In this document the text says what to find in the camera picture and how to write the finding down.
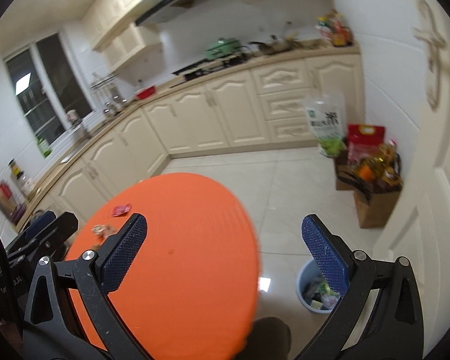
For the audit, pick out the door handle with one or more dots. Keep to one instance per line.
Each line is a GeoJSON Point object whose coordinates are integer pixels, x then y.
{"type": "Point", "coordinates": [434, 43]}

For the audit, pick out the cardboard box with groceries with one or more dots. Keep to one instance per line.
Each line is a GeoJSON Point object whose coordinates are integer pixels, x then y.
{"type": "Point", "coordinates": [374, 200]}

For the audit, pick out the kitchen window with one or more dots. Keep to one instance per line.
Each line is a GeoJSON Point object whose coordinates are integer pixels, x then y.
{"type": "Point", "coordinates": [46, 88]}

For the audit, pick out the condiment bottles group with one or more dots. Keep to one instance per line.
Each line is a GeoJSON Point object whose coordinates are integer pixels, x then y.
{"type": "Point", "coordinates": [334, 28]}

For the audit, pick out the blue trash bin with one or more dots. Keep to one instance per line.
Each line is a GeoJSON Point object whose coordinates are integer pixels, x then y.
{"type": "Point", "coordinates": [313, 290]}

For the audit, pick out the cream door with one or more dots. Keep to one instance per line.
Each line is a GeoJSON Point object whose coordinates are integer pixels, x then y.
{"type": "Point", "coordinates": [419, 227]}

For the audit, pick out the round orange table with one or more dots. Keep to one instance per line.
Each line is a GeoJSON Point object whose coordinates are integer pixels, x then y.
{"type": "Point", "coordinates": [191, 292]}

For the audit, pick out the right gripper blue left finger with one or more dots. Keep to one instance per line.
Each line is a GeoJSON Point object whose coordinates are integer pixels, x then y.
{"type": "Point", "coordinates": [119, 251]}

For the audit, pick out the green dish soap bottle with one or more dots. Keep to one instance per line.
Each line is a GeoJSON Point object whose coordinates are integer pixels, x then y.
{"type": "Point", "coordinates": [44, 146]}

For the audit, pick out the red-printed clear plastic bag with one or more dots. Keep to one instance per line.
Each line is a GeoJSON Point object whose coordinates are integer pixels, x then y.
{"type": "Point", "coordinates": [103, 231]}

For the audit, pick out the cream cabinets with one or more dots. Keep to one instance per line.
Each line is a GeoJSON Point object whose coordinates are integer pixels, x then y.
{"type": "Point", "coordinates": [123, 29]}
{"type": "Point", "coordinates": [251, 107]}

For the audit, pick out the gas stove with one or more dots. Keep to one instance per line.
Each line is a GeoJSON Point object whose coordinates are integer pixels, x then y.
{"type": "Point", "coordinates": [205, 67]}

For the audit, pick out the small red wrapper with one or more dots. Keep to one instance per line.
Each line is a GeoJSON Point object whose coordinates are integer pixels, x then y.
{"type": "Point", "coordinates": [121, 210]}

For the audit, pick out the red plastic basin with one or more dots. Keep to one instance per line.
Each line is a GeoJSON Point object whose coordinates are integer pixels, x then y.
{"type": "Point", "coordinates": [146, 92]}

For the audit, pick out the large clear jar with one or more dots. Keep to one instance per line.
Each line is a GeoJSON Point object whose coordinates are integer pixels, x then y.
{"type": "Point", "coordinates": [26, 185]}

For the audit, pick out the green electric hot pot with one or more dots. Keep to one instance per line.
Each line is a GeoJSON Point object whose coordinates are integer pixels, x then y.
{"type": "Point", "coordinates": [222, 48]}

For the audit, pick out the cooking oil bottle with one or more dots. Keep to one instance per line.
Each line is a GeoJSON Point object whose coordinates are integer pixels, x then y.
{"type": "Point", "coordinates": [372, 167]}

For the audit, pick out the steel sink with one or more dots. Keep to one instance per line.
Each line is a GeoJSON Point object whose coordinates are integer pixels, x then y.
{"type": "Point", "coordinates": [77, 146]}

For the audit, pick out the red rice bag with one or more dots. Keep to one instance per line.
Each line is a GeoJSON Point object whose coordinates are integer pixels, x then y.
{"type": "Point", "coordinates": [363, 141]}

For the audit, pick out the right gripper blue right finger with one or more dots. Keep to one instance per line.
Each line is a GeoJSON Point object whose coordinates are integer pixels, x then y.
{"type": "Point", "coordinates": [326, 250]}

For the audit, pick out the hanging utensil rack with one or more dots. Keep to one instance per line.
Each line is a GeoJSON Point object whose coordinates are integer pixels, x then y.
{"type": "Point", "coordinates": [105, 89]}

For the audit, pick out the steel wok pan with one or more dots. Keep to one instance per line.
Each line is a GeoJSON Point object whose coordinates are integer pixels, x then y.
{"type": "Point", "coordinates": [286, 41]}

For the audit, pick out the cream upper cabinets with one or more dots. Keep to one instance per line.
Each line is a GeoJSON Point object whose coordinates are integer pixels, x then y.
{"type": "Point", "coordinates": [123, 29]}

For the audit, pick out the cream lower cabinets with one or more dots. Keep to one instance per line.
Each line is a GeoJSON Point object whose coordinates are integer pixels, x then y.
{"type": "Point", "coordinates": [251, 107]}

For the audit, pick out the green white rice bag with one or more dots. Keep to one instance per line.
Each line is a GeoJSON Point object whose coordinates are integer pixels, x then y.
{"type": "Point", "coordinates": [326, 117]}

